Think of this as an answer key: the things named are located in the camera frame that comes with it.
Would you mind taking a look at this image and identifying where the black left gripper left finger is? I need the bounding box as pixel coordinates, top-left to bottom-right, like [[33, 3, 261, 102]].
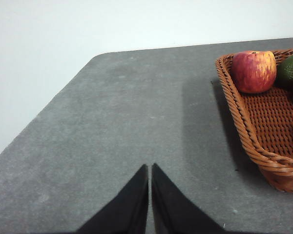
[[76, 164, 149, 234]]

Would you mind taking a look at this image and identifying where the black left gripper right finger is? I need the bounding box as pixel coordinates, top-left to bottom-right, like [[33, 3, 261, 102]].
[[150, 162, 227, 234]]

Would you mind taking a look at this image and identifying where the brown wicker basket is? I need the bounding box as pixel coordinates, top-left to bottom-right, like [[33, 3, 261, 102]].
[[214, 48, 293, 193]]

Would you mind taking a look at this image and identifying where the red yellow apple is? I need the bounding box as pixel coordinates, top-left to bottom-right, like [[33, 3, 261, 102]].
[[231, 50, 277, 95]]

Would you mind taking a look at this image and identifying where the green avocado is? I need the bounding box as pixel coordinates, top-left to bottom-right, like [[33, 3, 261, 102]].
[[274, 54, 293, 87]]

